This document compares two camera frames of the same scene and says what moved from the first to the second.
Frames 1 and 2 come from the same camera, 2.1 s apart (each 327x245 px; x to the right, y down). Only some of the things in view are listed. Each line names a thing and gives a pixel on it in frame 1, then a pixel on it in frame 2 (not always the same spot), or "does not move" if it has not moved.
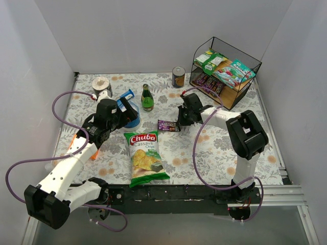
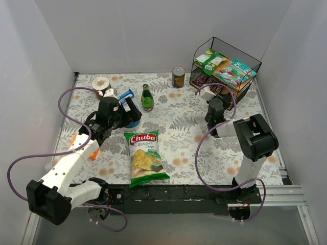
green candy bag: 209,60 does not move
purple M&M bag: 210,82 does not move
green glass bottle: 147,99 does not move
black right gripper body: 182,118 to 223,99
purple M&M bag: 167,125 to 216,89
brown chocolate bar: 199,80 does not move
